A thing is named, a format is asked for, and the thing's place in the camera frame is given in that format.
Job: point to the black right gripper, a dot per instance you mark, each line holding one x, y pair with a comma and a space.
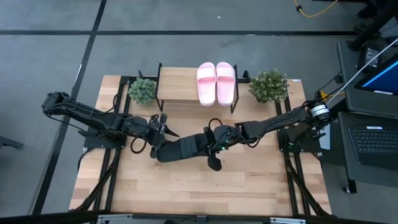
224, 138

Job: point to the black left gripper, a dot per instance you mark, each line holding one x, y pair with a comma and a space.
157, 133

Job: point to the black slide sandal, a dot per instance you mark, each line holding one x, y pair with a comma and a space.
177, 152

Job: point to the pink slide sandal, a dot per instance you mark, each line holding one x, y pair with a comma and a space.
226, 90
206, 90

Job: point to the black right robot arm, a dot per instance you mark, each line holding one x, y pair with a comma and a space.
273, 123

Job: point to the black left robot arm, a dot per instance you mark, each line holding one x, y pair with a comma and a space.
90, 116

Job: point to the small green potted plant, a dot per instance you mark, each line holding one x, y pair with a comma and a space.
141, 91

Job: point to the potted plant white flowers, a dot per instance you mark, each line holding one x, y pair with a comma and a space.
269, 86

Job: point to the yellow plug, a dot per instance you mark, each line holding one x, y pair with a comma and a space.
324, 95

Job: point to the grey desk top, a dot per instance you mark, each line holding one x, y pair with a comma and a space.
354, 102

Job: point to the black laptop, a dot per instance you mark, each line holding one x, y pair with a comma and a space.
376, 146

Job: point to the dark grey laptop cart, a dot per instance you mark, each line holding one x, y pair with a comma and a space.
373, 177

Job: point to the black floor bar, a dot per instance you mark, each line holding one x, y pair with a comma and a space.
9, 142

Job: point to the black adapter white label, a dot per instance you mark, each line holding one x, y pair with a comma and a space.
371, 57

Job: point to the monitor with blue screen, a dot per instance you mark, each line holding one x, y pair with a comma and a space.
385, 81

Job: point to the wooden shelf black frame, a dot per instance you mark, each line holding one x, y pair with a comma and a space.
177, 84

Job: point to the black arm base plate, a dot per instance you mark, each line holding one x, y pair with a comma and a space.
93, 143
304, 146

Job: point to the black metal rig frame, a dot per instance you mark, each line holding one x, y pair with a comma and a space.
174, 217

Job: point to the silver aluminium bracket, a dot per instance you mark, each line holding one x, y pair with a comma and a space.
115, 218
287, 221

